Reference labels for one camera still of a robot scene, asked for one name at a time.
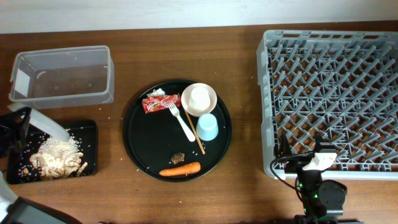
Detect rice and food scraps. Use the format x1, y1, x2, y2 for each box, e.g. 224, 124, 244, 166
18, 136, 88, 180

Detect round black serving tray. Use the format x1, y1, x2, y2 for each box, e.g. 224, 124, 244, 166
123, 80, 232, 182

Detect black rectangular tray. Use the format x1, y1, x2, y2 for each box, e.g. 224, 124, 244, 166
6, 120, 98, 185

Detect clear plastic bin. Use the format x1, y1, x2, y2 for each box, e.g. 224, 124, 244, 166
9, 45, 114, 110

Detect red snack wrapper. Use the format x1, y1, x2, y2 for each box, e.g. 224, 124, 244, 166
142, 94, 181, 113

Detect wooden chopstick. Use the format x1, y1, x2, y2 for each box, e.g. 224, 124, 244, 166
179, 94, 206, 155

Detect grey plate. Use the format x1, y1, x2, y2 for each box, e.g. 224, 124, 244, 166
28, 107, 70, 142

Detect orange carrot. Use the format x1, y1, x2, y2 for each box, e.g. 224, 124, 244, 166
159, 162, 201, 177

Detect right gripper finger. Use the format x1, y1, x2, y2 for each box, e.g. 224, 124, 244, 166
277, 133, 292, 157
313, 134, 335, 153

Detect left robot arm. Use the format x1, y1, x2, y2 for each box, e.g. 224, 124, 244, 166
1, 107, 80, 224

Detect grey dishwasher rack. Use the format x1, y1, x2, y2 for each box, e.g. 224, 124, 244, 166
256, 30, 397, 180

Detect white plastic fork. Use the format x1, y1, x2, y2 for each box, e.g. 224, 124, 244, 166
168, 102, 196, 142

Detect brown food lump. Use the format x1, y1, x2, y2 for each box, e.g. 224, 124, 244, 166
171, 152, 185, 164

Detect pink bowl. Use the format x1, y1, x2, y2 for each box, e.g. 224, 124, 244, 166
182, 83, 217, 117

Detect white cup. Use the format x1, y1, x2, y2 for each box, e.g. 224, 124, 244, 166
189, 86, 210, 111

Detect light blue cup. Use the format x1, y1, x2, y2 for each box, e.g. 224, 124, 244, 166
196, 113, 218, 141

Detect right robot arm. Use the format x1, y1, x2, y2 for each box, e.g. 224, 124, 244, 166
272, 134, 348, 224

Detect crumpled white tissue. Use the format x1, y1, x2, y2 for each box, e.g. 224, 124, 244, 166
147, 88, 165, 97

